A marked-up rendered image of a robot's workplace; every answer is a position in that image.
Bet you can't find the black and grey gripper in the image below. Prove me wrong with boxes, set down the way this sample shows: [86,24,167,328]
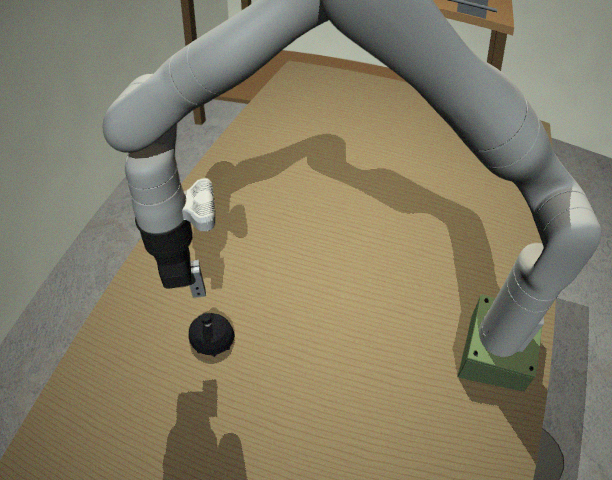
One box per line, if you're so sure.
[132,178,215,298]

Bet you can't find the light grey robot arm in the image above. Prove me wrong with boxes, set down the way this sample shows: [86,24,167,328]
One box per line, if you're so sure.
[103,0,602,357]

